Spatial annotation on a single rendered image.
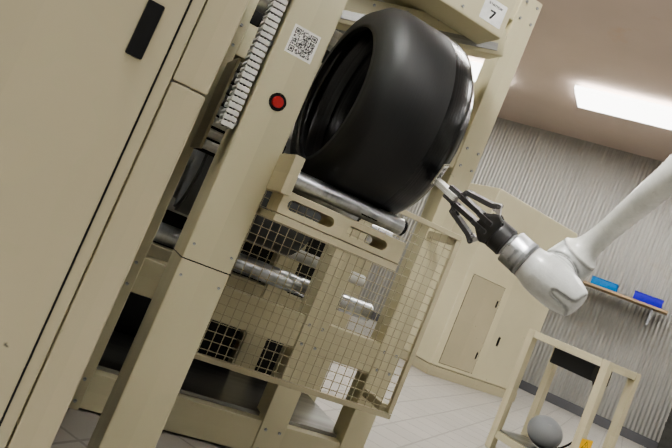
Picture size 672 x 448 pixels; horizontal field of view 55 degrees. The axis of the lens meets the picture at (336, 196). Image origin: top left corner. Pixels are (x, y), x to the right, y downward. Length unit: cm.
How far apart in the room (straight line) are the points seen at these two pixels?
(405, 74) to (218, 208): 55
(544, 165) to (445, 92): 848
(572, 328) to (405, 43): 823
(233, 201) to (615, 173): 865
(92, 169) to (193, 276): 79
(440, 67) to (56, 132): 102
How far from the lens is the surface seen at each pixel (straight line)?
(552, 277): 155
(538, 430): 439
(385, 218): 167
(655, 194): 154
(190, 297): 162
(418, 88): 157
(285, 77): 164
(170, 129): 87
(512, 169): 1011
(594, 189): 990
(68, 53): 87
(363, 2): 219
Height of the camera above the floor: 78
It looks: 4 degrees up
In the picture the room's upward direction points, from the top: 23 degrees clockwise
